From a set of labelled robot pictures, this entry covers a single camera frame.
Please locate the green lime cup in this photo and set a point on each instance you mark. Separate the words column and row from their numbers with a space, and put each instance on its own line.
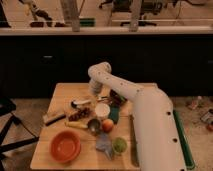
column 119, row 145

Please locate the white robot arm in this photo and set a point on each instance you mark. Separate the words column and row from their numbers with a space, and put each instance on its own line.
column 157, row 139

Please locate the orange peach fruit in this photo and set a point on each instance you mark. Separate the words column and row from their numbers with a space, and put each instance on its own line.
column 107, row 125

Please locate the green plastic tray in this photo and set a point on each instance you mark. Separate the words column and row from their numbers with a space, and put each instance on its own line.
column 188, row 157

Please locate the white handled dish brush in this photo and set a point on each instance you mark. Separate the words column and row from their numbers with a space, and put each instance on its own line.
column 79, row 103

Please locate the metal spoon yellow handle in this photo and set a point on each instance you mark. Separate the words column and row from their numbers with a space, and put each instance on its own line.
column 93, row 125

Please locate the red orange bowl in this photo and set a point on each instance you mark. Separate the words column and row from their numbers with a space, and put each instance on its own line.
column 65, row 146

